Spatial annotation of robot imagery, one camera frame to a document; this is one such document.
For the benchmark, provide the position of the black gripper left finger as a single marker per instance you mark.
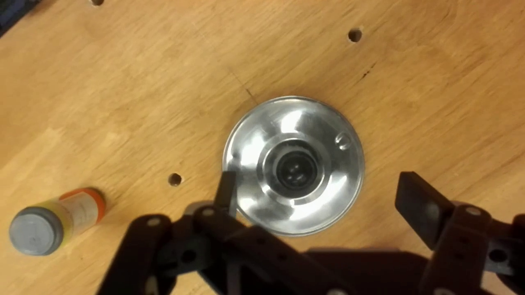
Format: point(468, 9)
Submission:
point(227, 191)

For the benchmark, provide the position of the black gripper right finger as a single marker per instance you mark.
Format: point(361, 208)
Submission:
point(423, 213)

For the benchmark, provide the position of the silver steel teapot lid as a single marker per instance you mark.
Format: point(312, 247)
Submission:
point(305, 126)

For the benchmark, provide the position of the small bottle with grey cap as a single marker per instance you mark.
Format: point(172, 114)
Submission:
point(41, 231)

